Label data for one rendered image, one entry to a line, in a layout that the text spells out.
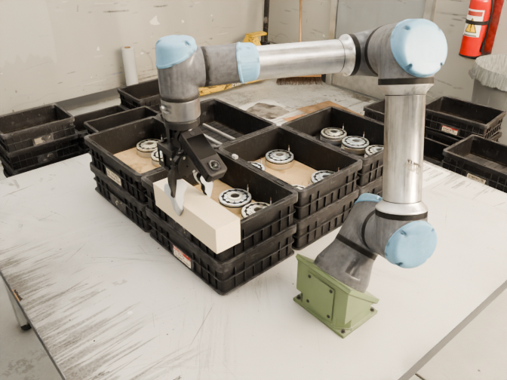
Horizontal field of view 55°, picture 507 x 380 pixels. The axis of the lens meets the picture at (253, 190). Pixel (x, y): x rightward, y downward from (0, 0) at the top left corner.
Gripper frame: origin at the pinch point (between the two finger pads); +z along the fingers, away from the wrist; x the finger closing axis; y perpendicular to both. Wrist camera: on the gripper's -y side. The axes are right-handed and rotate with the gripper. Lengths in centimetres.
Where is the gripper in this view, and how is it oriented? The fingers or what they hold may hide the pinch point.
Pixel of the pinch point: (194, 206)
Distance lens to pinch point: 105.5
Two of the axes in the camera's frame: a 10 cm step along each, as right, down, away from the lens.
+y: -6.4, -3.9, 6.6
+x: -7.6, 3.4, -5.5
